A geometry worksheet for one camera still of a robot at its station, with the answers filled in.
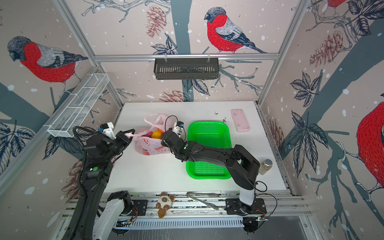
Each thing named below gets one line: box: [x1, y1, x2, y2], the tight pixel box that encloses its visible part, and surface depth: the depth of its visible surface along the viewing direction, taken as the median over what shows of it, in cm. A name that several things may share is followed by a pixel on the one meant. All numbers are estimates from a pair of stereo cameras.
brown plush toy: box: [155, 191, 175, 219], surface depth 74 cm
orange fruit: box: [151, 128, 164, 139], surface depth 97 cm
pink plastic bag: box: [124, 113, 175, 156], surface depth 82 cm
